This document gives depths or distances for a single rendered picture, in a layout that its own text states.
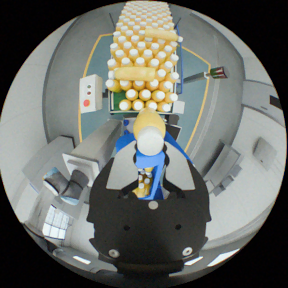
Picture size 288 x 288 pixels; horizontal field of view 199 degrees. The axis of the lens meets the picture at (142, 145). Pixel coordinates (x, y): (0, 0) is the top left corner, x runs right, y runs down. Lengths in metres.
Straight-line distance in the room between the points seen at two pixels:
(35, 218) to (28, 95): 2.55
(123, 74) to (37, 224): 0.73
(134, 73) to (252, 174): 3.50
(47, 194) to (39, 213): 0.12
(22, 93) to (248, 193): 6.25
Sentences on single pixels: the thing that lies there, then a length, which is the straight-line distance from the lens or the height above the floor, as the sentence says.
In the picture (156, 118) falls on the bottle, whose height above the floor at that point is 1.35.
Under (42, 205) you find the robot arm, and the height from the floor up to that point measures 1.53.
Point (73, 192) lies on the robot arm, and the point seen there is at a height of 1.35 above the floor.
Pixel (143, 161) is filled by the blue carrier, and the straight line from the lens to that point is 0.35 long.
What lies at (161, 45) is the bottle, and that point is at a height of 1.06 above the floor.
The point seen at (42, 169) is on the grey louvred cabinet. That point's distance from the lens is 1.69.
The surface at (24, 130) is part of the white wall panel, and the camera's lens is 2.76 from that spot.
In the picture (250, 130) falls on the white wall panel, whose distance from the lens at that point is 3.59.
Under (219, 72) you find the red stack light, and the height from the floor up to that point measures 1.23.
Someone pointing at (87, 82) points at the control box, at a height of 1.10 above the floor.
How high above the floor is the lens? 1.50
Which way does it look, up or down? 61 degrees down
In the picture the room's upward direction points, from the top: 173 degrees clockwise
